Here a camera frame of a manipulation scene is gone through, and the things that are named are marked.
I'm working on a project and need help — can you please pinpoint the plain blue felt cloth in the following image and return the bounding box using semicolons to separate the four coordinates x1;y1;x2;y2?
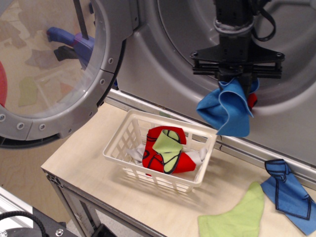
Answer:
196;79;259;137

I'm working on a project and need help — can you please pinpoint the red round object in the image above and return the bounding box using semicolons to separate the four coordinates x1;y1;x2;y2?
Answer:
0;62;8;107

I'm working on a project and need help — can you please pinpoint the white plastic laundry basket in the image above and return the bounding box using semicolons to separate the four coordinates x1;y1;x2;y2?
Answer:
103;110;217;193

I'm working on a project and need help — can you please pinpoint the light green felt cloth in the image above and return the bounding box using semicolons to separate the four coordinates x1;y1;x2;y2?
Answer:
198;182;264;237

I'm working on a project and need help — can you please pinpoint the round grey machine door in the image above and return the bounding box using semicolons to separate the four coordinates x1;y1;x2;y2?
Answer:
0;0;139;149

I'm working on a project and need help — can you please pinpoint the red felt cloth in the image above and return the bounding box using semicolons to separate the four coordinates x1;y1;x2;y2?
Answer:
142;126;197;174

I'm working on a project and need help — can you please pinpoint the blue bar clamp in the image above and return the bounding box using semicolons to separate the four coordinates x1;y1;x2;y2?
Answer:
46;0;95;71

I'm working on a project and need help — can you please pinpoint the grey toy washing machine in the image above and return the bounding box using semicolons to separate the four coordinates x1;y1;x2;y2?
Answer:
109;0;316;188

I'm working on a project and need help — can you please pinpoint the aluminium table frame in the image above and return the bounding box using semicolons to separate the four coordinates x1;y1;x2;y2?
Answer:
44;170;163;237

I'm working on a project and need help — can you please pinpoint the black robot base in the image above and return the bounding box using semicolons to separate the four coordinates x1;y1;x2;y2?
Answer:
0;206;75;237

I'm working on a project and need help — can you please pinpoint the black sleeved cable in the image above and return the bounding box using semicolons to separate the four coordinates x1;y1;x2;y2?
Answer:
0;211;47;237

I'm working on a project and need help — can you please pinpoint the blue stitched felt shirt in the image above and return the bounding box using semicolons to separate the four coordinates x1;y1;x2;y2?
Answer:
261;159;316;235

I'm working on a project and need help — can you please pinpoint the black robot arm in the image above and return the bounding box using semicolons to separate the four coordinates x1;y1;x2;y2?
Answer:
191;0;285;96

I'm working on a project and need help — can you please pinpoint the white felt cloth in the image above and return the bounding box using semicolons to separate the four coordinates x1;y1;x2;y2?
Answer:
126;144;207;166

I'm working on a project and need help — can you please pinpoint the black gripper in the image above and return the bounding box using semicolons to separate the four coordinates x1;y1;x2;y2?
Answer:
190;33;285;98

